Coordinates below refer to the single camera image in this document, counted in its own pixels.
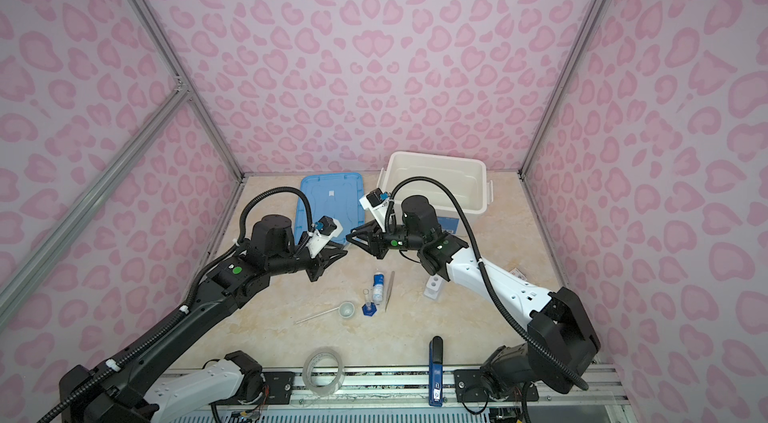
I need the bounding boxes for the blue base small vial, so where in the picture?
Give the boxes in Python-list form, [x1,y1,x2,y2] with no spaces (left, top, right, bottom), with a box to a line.
[362,289,377,317]

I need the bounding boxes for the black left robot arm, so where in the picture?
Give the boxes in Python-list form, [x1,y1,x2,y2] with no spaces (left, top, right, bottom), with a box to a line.
[41,186,347,422]

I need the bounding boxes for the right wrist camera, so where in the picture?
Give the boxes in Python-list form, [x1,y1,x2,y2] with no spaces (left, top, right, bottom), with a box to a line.
[359,188,390,230]

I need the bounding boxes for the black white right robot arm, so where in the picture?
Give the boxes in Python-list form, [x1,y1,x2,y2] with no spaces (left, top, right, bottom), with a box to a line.
[346,176,601,417]

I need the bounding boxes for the white blue wrapped roll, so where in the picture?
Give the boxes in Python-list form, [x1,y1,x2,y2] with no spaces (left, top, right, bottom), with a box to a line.
[372,272,385,305]

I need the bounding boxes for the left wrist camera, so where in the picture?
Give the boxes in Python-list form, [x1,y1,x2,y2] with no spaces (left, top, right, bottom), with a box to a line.
[306,216,343,258]

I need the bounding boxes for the clear tape roll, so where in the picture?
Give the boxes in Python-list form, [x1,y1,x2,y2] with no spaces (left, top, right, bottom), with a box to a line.
[301,347,346,398]

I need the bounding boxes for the blue plastic box lid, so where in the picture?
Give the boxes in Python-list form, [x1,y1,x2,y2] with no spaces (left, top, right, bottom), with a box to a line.
[299,172,365,246]

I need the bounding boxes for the white test tube rack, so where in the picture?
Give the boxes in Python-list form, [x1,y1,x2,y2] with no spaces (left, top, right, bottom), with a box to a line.
[423,275,445,301]

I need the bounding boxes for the blue black stapler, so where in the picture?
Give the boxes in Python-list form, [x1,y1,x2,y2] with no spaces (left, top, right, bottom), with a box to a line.
[428,336,444,407]

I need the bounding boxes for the white plastic storage box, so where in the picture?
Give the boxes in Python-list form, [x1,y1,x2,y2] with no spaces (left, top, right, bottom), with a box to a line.
[377,151,494,235]

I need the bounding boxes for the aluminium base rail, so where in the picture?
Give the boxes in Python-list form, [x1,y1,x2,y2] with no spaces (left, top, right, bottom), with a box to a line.
[146,362,637,423]

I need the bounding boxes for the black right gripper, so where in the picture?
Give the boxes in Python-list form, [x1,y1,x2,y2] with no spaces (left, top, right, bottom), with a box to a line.
[346,218,426,261]

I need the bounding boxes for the metal tweezers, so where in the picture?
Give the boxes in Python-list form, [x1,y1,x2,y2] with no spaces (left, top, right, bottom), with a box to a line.
[384,271,396,310]

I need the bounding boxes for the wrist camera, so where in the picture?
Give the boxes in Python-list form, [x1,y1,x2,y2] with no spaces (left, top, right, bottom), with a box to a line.
[359,188,390,230]
[306,216,343,258]

